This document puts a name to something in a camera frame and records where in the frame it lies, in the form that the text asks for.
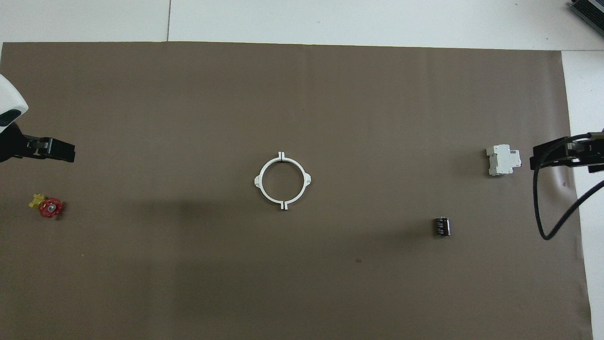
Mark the grey ribbed device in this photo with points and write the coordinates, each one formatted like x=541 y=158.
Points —
x=590 y=9

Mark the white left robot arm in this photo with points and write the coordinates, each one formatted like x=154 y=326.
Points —
x=9 y=97

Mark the red yellow valve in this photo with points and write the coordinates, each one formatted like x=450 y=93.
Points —
x=50 y=208

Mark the white circuit breaker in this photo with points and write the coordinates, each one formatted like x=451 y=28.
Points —
x=502 y=160

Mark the black cylindrical capacitor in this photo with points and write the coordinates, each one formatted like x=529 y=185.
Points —
x=442 y=226

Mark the brown paper mat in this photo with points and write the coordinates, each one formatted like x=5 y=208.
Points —
x=302 y=283

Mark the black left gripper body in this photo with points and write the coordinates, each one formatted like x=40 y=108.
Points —
x=14 y=144

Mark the white half pipe clamp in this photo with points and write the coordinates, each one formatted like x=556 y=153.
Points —
x=307 y=179
x=258 y=180

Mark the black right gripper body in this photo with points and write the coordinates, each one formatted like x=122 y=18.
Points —
x=590 y=151

